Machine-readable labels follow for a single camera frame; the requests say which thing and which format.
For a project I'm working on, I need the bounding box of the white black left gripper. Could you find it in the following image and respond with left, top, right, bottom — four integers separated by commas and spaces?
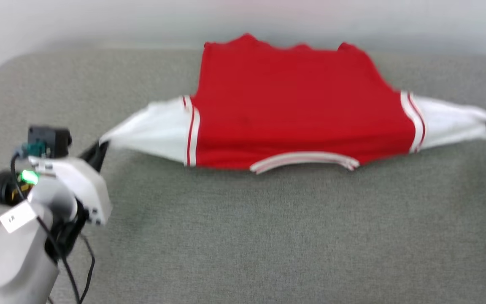
0, 141, 113, 226

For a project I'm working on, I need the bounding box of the red and white sports shirt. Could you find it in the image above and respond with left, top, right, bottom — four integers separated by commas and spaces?
99, 33, 486, 175

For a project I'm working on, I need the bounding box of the grey fabric sofa cushion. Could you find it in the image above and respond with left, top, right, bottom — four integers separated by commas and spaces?
0, 49, 486, 304

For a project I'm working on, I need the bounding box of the teal plug left camera cable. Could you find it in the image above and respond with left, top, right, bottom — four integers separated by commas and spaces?
10, 143, 81, 304

